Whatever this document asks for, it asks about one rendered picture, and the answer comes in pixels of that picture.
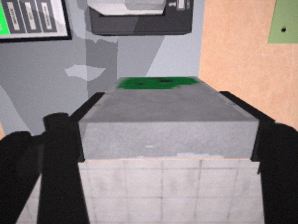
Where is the grey flat mat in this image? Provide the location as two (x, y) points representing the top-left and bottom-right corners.
(0, 0), (205, 136)

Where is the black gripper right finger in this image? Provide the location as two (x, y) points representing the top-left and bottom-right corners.
(219, 91), (298, 224)

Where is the white hard drive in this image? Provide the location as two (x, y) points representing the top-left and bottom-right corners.
(87, 0), (166, 15)
(78, 76), (259, 160)
(102, 86), (110, 93)

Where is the black-framed status screen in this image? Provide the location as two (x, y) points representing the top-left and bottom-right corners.
(0, 0), (72, 43)

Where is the black drive dock housing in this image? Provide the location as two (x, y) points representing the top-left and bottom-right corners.
(89, 0), (194, 36)

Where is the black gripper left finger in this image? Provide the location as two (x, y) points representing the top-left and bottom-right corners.
(0, 92), (105, 224)

